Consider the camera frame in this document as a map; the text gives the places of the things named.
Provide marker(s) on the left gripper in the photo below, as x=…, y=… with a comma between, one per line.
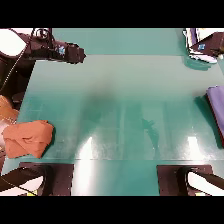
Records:
x=75, y=53

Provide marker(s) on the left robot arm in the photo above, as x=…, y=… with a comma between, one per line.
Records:
x=43, y=50

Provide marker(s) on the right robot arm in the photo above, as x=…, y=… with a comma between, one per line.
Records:
x=204, y=180

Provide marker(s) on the brown garment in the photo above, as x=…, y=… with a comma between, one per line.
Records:
x=6, y=110

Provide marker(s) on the orange garment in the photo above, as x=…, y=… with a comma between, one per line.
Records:
x=28, y=137

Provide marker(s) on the purple garment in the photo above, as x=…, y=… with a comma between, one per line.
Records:
x=217, y=106

